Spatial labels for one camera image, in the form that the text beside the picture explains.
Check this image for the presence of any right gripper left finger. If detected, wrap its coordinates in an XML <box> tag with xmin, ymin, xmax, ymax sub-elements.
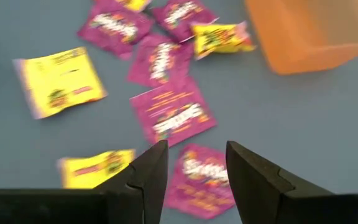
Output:
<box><xmin>93</xmin><ymin>139</ymin><xmax>170</xmax><ymax>224</ymax></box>

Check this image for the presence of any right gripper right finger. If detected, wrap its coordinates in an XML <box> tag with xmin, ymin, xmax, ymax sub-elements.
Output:
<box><xmin>225</xmin><ymin>140</ymin><xmax>335</xmax><ymax>224</ymax></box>

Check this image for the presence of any purple Skittles candy pack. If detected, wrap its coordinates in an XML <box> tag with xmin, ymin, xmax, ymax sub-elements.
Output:
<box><xmin>129</xmin><ymin>77</ymin><xmax>219</xmax><ymax>147</ymax></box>
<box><xmin>165</xmin><ymin>142</ymin><xmax>236</xmax><ymax>220</ymax></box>
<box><xmin>76</xmin><ymin>0</ymin><xmax>155</xmax><ymax>60</ymax></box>
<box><xmin>150</xmin><ymin>0</ymin><xmax>220</xmax><ymax>44</ymax></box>
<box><xmin>126</xmin><ymin>32</ymin><xmax>195</xmax><ymax>88</ymax></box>

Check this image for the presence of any yellow Sour Patch pack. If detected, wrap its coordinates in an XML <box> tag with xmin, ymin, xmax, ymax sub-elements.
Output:
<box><xmin>190</xmin><ymin>21</ymin><xmax>257</xmax><ymax>60</ymax></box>
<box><xmin>113</xmin><ymin>0</ymin><xmax>154</xmax><ymax>13</ymax></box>
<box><xmin>12</xmin><ymin>46</ymin><xmax>108</xmax><ymax>121</ymax></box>
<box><xmin>56</xmin><ymin>149</ymin><xmax>136</xmax><ymax>190</ymax></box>

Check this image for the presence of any orange plastic bin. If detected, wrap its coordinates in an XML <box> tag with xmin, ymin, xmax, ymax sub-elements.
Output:
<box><xmin>244</xmin><ymin>0</ymin><xmax>358</xmax><ymax>76</ymax></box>

